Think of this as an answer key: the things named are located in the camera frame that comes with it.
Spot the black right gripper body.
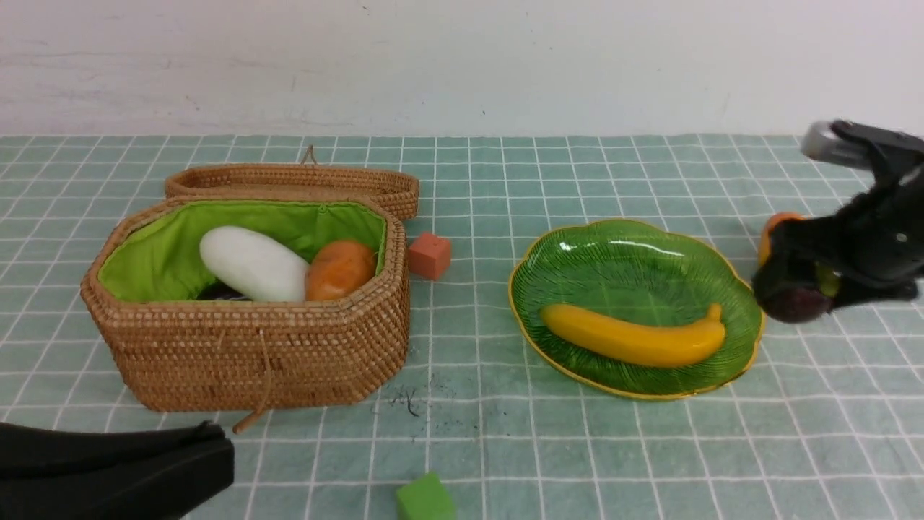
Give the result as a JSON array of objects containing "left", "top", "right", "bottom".
[{"left": 832, "top": 121, "right": 922, "bottom": 285}]

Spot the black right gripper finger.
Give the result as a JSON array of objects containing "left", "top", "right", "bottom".
[
  {"left": 765, "top": 216, "right": 857, "bottom": 279},
  {"left": 829, "top": 279, "right": 920, "bottom": 313}
]

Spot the orange yellow plastic mango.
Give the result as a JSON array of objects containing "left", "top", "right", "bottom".
[{"left": 758, "top": 212, "right": 805, "bottom": 267}]

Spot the dark purple plastic mangosteen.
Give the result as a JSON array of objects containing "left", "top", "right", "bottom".
[{"left": 752, "top": 262, "right": 841, "bottom": 324}]

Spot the yellow plastic banana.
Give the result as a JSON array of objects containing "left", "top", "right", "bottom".
[{"left": 540, "top": 303, "right": 726, "bottom": 368}]

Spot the orange brown plastic potato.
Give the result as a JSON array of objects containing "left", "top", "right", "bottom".
[{"left": 305, "top": 240, "right": 377, "bottom": 300}]

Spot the white plastic radish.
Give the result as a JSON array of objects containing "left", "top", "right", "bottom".
[{"left": 199, "top": 226, "right": 310, "bottom": 302}]

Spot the purple plastic eggplant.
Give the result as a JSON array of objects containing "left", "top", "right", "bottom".
[{"left": 196, "top": 281, "right": 251, "bottom": 300}]

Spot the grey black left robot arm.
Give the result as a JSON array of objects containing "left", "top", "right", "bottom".
[{"left": 1, "top": 421, "right": 235, "bottom": 519}]

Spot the green checked tablecloth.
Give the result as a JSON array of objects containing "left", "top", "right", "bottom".
[{"left": 1, "top": 134, "right": 923, "bottom": 519}]

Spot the green glass leaf plate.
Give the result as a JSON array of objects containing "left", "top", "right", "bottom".
[{"left": 507, "top": 218, "right": 765, "bottom": 401}]

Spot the orange foam cube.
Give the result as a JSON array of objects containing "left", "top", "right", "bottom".
[{"left": 407, "top": 233, "right": 452, "bottom": 281}]

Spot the green foam cube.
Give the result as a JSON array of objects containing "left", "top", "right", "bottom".
[{"left": 396, "top": 472, "right": 458, "bottom": 520}]

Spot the woven rattan basket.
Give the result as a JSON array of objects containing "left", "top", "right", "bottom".
[{"left": 80, "top": 196, "right": 410, "bottom": 412}]

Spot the green fabric basket liner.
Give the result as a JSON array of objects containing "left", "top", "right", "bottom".
[{"left": 98, "top": 199, "right": 387, "bottom": 303}]

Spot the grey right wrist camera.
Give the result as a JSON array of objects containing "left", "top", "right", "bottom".
[{"left": 800, "top": 121, "right": 872, "bottom": 171}]

